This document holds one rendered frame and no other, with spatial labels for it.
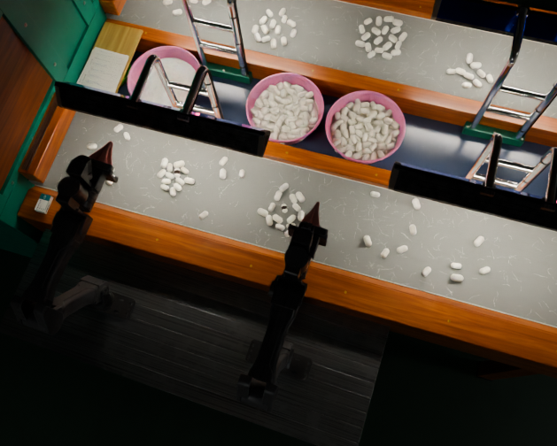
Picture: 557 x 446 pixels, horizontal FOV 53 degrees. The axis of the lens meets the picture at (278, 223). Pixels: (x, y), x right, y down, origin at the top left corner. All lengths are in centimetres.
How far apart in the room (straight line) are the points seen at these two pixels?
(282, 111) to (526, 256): 92
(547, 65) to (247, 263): 124
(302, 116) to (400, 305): 72
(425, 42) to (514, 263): 84
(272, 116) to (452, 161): 64
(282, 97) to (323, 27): 32
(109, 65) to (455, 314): 143
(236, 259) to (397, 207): 54
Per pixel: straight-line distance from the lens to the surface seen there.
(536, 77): 216
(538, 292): 186
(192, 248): 177
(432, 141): 201
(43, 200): 196
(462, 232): 184
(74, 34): 211
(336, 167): 182
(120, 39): 217
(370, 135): 191
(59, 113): 198
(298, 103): 196
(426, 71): 207
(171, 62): 212
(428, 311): 173
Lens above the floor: 243
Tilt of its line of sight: 72 degrees down
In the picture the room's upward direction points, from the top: 9 degrees counter-clockwise
